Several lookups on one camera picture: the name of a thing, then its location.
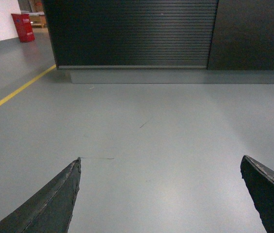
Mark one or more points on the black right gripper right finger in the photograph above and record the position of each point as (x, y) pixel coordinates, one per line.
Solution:
(259, 180)

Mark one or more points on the wooden bed frame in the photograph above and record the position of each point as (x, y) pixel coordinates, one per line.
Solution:
(36, 18)

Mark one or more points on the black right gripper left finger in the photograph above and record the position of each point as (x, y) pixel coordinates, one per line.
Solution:
(50, 209)

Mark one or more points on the red fire extinguisher cabinet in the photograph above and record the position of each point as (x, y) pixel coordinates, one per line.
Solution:
(23, 27)

